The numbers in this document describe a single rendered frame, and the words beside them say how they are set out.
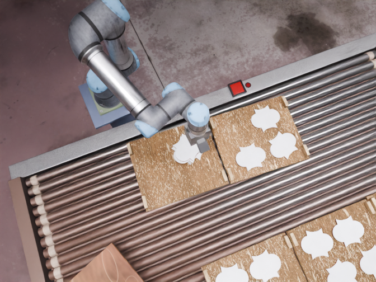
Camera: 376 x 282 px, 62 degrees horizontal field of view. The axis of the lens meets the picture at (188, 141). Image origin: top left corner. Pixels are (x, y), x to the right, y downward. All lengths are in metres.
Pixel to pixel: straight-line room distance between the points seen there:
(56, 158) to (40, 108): 1.26
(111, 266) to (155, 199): 0.34
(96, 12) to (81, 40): 0.11
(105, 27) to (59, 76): 1.82
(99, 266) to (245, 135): 0.89
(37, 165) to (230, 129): 0.97
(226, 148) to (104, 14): 0.82
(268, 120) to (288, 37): 1.57
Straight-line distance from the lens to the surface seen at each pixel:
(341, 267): 1.62
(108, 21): 1.17
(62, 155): 1.66
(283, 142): 1.59
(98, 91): 1.53
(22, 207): 1.65
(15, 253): 2.73
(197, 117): 1.04
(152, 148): 1.54
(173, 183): 1.49
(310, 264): 1.58
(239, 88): 1.67
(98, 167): 1.58
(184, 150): 1.46
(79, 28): 1.15
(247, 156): 1.53
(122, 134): 1.60
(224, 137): 1.55
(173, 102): 1.08
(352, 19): 3.39
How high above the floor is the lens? 2.41
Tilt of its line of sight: 74 degrees down
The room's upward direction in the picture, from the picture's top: straight up
